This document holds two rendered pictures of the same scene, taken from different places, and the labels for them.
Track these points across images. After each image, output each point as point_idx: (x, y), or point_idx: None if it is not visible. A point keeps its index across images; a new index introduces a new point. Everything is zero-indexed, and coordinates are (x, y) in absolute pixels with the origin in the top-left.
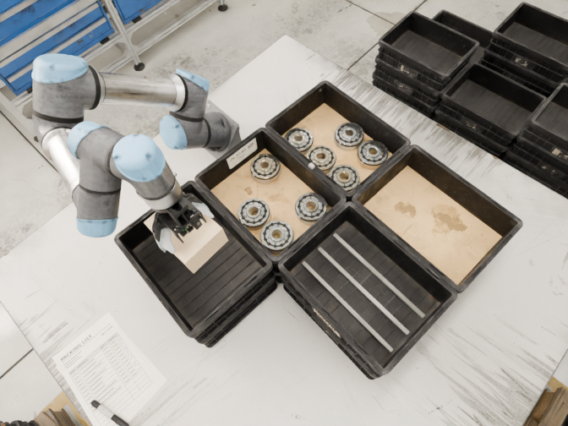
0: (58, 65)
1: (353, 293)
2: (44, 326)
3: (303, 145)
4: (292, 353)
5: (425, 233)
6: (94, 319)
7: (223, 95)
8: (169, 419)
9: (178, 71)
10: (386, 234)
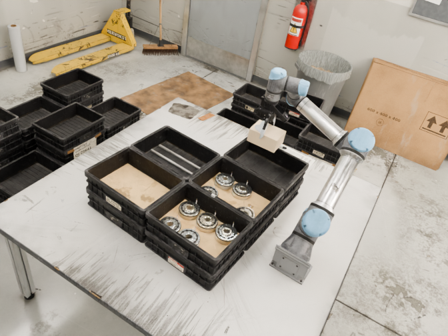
0: (356, 129)
1: (178, 163)
2: (329, 170)
3: (222, 227)
4: None
5: (136, 187)
6: (307, 172)
7: (311, 317)
8: None
9: (325, 211)
10: (165, 165)
